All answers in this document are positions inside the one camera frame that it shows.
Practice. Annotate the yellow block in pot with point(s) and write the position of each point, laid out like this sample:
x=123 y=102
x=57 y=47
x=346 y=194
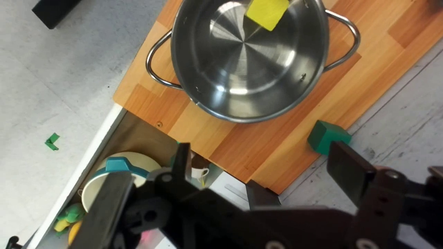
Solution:
x=266 y=12

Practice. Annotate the silver steel pot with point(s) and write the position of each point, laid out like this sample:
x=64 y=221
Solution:
x=241 y=72

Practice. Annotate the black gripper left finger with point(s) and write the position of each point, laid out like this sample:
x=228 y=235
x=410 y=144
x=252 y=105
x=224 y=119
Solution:
x=100 y=228

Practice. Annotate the yellow toy fruit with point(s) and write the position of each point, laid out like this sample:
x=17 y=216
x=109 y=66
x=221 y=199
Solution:
x=69 y=220

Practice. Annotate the green floor tape marker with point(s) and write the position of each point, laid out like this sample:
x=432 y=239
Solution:
x=51 y=141

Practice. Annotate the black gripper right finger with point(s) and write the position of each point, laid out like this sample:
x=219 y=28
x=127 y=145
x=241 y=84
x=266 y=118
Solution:
x=349 y=170

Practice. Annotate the white toy sink basin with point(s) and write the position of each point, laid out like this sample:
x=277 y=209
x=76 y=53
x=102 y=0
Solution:
x=120 y=130

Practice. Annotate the white teal-rimmed bowl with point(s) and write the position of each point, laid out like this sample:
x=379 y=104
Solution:
x=133 y=167

